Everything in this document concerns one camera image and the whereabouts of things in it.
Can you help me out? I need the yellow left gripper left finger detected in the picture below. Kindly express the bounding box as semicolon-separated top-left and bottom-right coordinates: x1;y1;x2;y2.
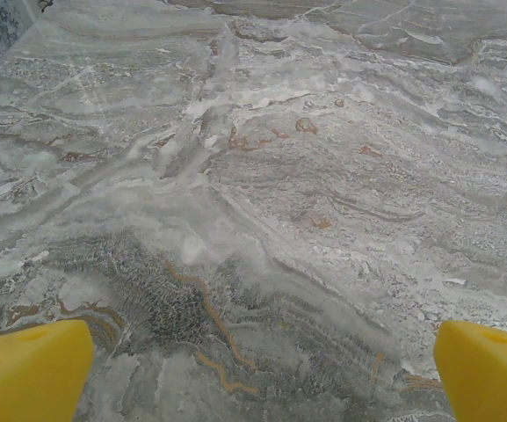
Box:
0;319;96;422

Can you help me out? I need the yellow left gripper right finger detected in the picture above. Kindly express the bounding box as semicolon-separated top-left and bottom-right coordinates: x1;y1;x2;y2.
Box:
432;319;507;422

